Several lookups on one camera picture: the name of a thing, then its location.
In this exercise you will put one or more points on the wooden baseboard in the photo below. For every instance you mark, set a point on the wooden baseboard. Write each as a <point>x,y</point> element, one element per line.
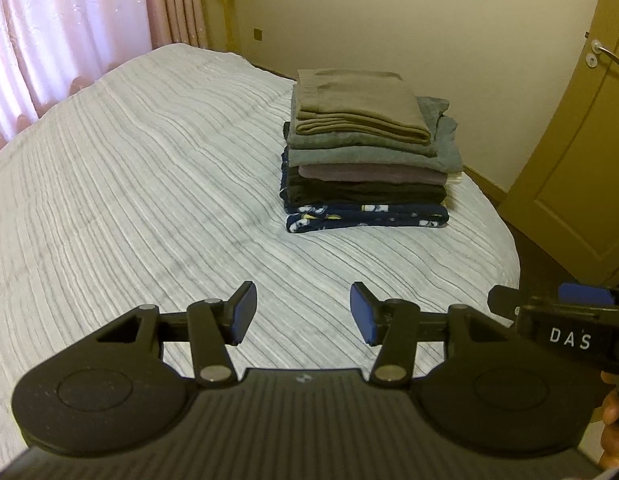
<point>484,183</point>

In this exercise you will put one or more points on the sheer pink curtain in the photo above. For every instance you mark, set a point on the sheer pink curtain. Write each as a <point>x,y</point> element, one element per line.
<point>64,35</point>

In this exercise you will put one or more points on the navy printed garment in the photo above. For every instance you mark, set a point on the navy printed garment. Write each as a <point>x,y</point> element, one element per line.
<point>369,220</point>

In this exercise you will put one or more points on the wall outlet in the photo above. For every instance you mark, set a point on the wall outlet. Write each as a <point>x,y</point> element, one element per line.
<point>259,34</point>

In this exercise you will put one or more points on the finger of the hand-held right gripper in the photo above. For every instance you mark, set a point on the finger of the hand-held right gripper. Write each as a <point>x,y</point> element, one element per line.
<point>587,294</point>
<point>504,300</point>

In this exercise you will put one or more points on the person's right hand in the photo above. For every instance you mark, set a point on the person's right hand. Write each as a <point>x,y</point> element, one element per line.
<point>614,415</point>

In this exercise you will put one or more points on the black folded garment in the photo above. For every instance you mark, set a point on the black folded garment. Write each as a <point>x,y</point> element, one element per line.
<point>369,192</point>

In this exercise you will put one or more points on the pink drape curtain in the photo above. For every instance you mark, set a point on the pink drape curtain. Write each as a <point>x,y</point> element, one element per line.
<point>174,5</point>

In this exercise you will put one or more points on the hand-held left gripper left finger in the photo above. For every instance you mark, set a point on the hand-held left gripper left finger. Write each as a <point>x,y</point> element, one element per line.
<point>244,310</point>

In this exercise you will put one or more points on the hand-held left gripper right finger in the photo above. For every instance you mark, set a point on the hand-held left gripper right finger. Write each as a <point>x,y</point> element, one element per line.
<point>362,312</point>

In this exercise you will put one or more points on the grey green folded garment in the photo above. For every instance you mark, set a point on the grey green folded garment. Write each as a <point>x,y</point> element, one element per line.
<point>359,142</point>

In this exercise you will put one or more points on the bed with striped grey bedspread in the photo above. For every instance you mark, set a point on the bed with striped grey bedspread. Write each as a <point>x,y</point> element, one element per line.
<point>139,185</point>

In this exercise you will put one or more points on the olive pants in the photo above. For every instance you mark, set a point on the olive pants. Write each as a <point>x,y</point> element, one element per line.
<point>359,105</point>

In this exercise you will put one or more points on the olive yellow door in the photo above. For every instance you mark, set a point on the olive yellow door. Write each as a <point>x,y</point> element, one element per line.
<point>564,185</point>

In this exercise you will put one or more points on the mauve folded garment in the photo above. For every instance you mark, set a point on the mauve folded garment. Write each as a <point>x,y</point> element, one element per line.
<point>369,174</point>

